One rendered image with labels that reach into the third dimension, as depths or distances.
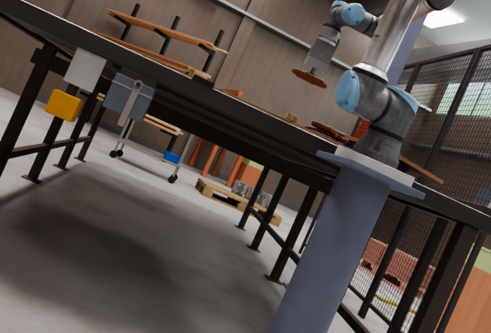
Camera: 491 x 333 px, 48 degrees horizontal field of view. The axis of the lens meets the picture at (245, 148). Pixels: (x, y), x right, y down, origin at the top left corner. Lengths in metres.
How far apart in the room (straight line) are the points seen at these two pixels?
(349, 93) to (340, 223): 0.39
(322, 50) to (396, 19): 0.47
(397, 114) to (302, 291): 0.61
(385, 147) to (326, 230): 0.31
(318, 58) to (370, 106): 0.48
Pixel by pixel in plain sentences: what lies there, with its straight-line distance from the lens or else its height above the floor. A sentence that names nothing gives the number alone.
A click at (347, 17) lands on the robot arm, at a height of 1.35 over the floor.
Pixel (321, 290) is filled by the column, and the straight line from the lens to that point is 1.74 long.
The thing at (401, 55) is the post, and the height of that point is 1.86.
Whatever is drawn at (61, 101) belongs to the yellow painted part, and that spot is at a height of 0.67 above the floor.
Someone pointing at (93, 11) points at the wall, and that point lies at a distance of 12.68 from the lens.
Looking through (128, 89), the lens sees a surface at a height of 0.79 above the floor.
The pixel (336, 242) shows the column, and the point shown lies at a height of 0.63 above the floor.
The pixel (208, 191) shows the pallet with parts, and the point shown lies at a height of 0.08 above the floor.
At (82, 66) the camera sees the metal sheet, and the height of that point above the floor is 0.80.
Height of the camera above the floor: 0.76
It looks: 1 degrees up
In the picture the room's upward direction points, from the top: 24 degrees clockwise
